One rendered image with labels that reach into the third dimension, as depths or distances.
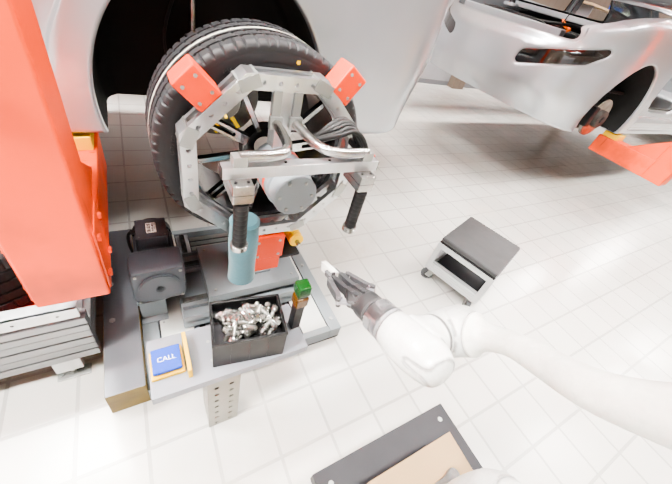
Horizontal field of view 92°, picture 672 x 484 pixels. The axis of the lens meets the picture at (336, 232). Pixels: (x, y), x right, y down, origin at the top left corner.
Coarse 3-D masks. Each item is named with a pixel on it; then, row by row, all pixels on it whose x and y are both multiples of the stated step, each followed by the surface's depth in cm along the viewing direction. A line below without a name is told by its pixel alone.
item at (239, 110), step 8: (248, 96) 134; (256, 96) 136; (240, 104) 135; (256, 104) 138; (232, 112) 131; (240, 112) 137; (224, 120) 136; (240, 120) 140; (248, 120) 141; (224, 128) 139
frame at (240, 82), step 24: (240, 72) 78; (264, 72) 80; (288, 72) 85; (312, 72) 89; (240, 96) 80; (336, 96) 92; (192, 120) 79; (216, 120) 81; (192, 144) 82; (192, 168) 86; (192, 192) 92; (336, 192) 117; (216, 216) 100; (264, 216) 116; (288, 216) 120; (312, 216) 120
